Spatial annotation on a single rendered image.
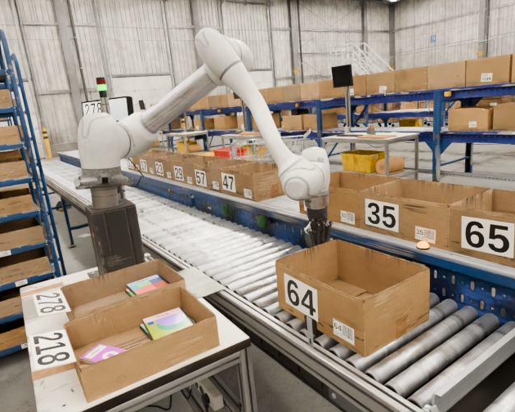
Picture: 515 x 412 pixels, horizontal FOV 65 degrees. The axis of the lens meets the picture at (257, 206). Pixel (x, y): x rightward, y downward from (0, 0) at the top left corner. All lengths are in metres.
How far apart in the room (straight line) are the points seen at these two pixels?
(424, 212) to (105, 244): 1.24
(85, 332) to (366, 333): 0.85
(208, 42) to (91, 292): 1.03
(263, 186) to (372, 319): 1.37
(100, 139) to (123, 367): 0.91
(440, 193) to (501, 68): 4.62
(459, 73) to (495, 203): 4.98
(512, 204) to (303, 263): 0.79
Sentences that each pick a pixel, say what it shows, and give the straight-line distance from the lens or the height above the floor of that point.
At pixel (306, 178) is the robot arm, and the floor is 1.21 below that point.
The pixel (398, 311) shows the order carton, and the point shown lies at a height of 0.83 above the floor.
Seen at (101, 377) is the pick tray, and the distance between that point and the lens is 1.18.
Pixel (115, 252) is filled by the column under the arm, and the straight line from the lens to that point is 1.80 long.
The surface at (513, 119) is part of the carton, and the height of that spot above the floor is 0.93.
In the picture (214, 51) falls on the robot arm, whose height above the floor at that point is 1.63.
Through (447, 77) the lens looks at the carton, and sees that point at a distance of 6.71.
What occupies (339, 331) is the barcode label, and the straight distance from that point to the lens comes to 1.23.
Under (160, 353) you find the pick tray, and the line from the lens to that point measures 1.20.
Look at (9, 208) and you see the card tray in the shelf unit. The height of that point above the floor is 0.98.
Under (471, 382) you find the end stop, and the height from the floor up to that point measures 0.73.
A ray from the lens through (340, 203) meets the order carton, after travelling 1.81.
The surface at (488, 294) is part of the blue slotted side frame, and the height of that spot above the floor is 0.79.
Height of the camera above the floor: 1.44
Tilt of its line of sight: 14 degrees down
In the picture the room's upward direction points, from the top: 5 degrees counter-clockwise
